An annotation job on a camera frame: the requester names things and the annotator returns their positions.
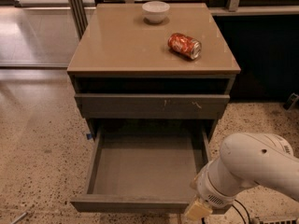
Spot grey drawer cabinet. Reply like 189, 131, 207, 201
67, 4, 240, 136

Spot blue tape piece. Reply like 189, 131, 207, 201
86, 133, 93, 140

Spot grey window frame post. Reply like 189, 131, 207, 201
68, 0, 88, 39

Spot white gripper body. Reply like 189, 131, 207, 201
190, 163, 236, 209

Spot white ceramic bowl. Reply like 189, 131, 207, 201
142, 1, 170, 23

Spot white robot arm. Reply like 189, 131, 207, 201
184, 133, 299, 220

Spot black cable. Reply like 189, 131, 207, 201
200, 199, 252, 224

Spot grey drawer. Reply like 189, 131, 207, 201
71, 129, 210, 214
75, 93, 230, 119

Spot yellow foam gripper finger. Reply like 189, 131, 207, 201
184, 197, 213, 221

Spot grey metal rod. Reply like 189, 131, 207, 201
10, 212, 28, 224

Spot red soda can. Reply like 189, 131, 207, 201
167, 33, 202, 60

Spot dark wall device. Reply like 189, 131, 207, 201
283, 93, 299, 110

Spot grey top drawer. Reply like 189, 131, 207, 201
75, 93, 230, 119

